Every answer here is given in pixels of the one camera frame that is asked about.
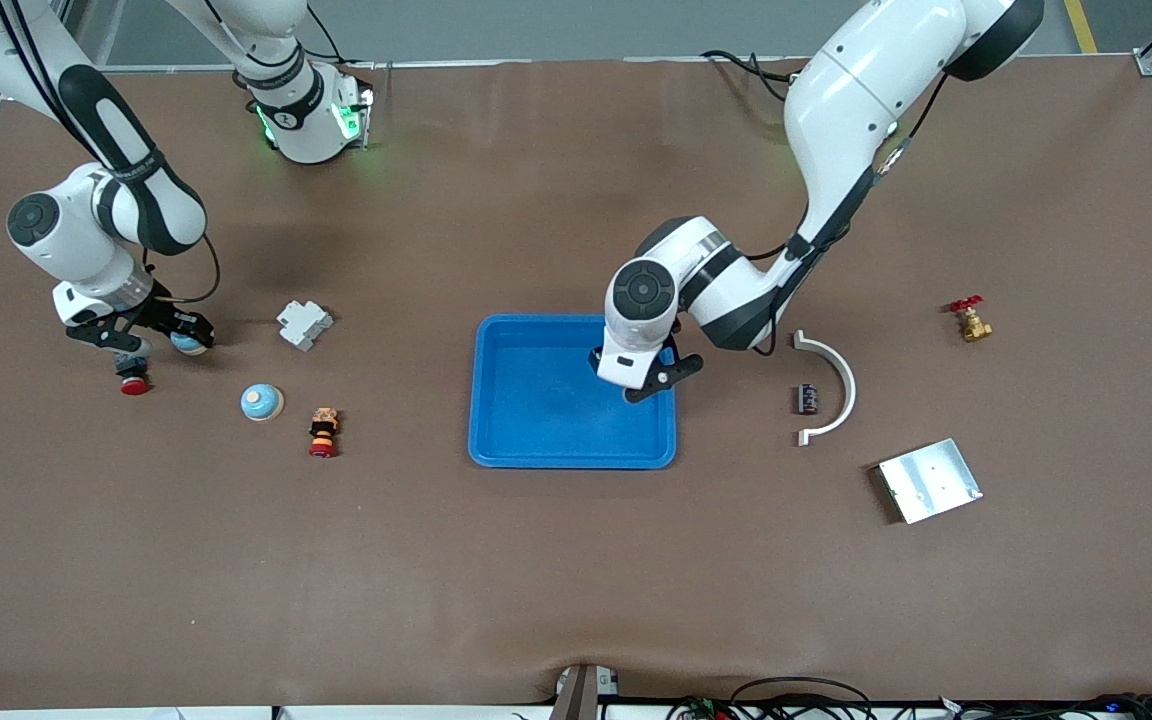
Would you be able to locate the dark brown electrolytic capacitor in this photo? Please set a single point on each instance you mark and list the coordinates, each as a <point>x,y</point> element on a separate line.
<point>808,399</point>

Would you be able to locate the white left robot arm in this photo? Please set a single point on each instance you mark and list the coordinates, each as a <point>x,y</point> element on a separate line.
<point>856,90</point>

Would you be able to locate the blue bell with cream base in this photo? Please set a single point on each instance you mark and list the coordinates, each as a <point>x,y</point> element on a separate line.
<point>191,348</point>
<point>261,402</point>

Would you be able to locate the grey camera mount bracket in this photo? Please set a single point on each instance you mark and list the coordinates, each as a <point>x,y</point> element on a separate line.
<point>581,695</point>

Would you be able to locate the blue plastic tray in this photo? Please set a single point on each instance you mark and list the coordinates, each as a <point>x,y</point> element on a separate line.
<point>536,420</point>

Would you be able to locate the silver metal plate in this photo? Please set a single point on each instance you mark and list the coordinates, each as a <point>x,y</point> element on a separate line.
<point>931,480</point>

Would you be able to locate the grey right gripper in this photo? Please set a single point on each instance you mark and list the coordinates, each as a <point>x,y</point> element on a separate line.
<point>158,316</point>

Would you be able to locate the yellow red emergency stop button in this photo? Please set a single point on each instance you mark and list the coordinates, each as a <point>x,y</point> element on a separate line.
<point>324,430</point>

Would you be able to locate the white table edge rail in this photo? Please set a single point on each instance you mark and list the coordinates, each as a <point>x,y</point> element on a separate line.
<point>56,716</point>

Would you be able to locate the grey plastic rail module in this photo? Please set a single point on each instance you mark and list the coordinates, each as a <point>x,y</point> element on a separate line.
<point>304,326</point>

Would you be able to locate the white curved plastic bracket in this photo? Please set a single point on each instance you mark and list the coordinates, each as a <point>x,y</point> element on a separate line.
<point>851,392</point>

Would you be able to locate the brown table mat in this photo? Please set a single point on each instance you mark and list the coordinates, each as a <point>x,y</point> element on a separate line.
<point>576,580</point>

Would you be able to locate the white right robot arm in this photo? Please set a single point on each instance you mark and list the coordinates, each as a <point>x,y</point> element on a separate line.
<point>66,250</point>

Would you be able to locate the black red emergency stop button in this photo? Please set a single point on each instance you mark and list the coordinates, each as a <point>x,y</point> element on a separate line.
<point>134,383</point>

